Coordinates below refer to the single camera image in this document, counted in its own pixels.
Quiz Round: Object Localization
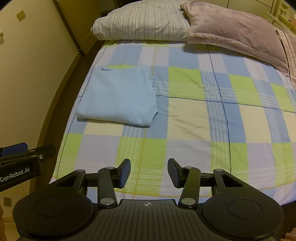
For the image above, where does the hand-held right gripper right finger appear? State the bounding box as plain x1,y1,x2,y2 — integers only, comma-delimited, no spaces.
167,158,249,208

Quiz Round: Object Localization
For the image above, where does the light blue shirt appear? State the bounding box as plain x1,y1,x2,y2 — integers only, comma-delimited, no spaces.
76,65,159,127

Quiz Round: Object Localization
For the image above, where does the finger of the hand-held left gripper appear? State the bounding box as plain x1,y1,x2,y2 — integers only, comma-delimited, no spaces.
23,144,56,161
0,142,28,157

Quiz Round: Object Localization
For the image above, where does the purple pillow with pink band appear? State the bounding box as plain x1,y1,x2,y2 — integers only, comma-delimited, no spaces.
275,28,296,88

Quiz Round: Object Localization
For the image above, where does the purple velvet pillow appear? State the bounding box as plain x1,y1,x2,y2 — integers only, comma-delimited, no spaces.
180,0,290,77

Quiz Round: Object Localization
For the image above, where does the striped grey pillow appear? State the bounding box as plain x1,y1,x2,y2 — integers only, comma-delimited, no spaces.
91,1,191,42

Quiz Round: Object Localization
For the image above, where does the cream cabinet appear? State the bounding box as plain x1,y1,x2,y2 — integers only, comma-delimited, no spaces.
53,0,109,55

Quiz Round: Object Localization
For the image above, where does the checked bed sheet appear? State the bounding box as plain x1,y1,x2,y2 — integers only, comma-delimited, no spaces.
52,40,296,205

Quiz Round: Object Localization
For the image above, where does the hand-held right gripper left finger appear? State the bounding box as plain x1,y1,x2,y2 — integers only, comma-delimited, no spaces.
49,158,131,209

